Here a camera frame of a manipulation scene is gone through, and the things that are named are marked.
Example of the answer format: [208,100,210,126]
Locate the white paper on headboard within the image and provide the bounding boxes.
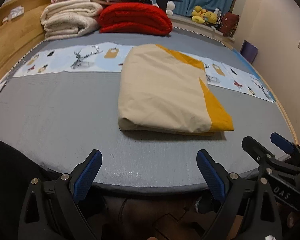
[2,5,24,24]

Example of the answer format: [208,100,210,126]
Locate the yellow plush toys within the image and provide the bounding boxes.
[191,5,218,25]

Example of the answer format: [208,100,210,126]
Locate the purple box by wall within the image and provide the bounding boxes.
[240,40,258,64]

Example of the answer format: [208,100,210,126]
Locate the white plush toy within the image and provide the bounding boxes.
[166,1,175,16]

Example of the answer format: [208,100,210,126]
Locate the lamp print bed sheet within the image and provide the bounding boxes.
[13,42,274,102]

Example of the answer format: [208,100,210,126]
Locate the dark red plush cushion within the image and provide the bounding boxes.
[219,12,239,37]

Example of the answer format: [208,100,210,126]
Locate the cream folded blanket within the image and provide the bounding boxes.
[40,0,103,41]

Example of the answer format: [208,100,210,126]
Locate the red folded quilt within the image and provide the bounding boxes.
[98,2,173,36]

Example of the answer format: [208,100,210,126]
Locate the beige and yellow hooded garment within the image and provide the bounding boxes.
[118,44,234,135]

